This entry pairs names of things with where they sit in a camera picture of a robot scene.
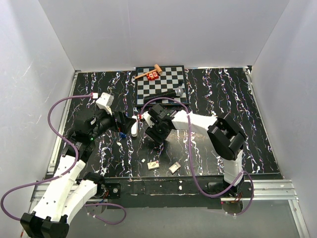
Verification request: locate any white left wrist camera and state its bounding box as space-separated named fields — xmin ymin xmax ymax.
xmin=96 ymin=92 xmax=114 ymax=115

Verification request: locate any red dice block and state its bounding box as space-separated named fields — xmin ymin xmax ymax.
xmin=146 ymin=71 xmax=159 ymax=81

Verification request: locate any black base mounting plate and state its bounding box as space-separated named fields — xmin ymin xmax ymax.
xmin=103 ymin=176 xmax=234 ymax=209

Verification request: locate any white staple box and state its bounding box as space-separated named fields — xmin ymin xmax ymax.
xmin=147 ymin=161 xmax=159 ymax=171

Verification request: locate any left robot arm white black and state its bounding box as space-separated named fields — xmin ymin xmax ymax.
xmin=20 ymin=109 xmax=137 ymax=238

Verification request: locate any black white chessboard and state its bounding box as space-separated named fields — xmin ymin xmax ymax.
xmin=135 ymin=65 xmax=189 ymax=107

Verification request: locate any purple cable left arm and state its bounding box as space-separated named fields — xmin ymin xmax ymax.
xmin=0 ymin=94 xmax=127 ymax=226

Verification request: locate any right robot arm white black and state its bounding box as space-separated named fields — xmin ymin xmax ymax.
xmin=141 ymin=104 xmax=247 ymax=198

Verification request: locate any black microphone silver grille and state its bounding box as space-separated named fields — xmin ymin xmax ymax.
xmin=144 ymin=88 xmax=184 ymax=103

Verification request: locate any wooden mallet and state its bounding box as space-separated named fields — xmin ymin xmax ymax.
xmin=135 ymin=64 xmax=162 ymax=79

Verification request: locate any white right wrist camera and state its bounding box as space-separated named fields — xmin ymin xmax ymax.
xmin=139 ymin=112 xmax=155 ymax=128

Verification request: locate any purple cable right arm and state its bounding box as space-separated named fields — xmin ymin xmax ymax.
xmin=140 ymin=97 xmax=255 ymax=216

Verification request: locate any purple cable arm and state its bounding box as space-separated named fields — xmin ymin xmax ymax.
xmin=140 ymin=97 xmax=255 ymax=216
xmin=0 ymin=94 xmax=127 ymax=226

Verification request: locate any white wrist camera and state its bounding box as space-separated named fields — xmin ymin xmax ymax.
xmin=96 ymin=92 xmax=114 ymax=115
xmin=139 ymin=112 xmax=155 ymax=128

